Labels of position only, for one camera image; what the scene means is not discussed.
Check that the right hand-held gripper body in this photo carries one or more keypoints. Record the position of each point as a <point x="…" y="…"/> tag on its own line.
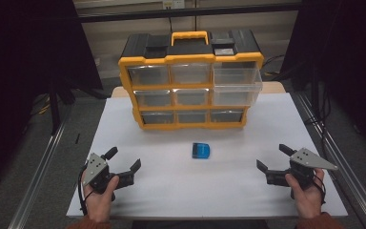
<point x="309" y="159"/>

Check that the white wall outlet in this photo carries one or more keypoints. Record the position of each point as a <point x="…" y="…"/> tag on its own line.
<point x="173" y="4"/>

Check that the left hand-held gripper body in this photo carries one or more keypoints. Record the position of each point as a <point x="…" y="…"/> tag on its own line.
<point x="96" y="168"/>

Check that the black curtain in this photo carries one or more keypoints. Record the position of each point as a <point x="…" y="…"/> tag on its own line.
<point x="19" y="63"/>
<point x="346" y="57"/>

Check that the black metal stand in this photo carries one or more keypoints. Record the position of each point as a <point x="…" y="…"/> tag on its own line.
<point x="57" y="105"/>

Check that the small blue plastic object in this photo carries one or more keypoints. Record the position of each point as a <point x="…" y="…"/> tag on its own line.
<point x="201" y="150"/>

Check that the clear plastic drawer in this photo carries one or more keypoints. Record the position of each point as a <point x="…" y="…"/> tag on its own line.
<point x="236" y="76"/>

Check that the yellow black drawer organizer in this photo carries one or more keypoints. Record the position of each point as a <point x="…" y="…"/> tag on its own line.
<point x="190" y="58"/>

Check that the black horizontal bar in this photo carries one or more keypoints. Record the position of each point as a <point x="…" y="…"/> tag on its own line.
<point x="187" y="12"/>

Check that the metal floor rail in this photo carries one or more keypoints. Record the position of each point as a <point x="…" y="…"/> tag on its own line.
<point x="39" y="171"/>
<point x="343" y="159"/>

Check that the small black floor piece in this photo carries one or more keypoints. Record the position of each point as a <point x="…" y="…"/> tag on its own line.
<point x="77" y="138"/>

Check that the set of closed clear drawers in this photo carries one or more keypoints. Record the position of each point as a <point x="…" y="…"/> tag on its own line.
<point x="148" y="75"/>

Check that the person's left hand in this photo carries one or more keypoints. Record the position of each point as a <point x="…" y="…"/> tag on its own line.
<point x="99" y="205"/>

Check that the person's right hand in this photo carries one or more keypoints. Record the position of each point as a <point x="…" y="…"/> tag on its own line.
<point x="308" y="200"/>

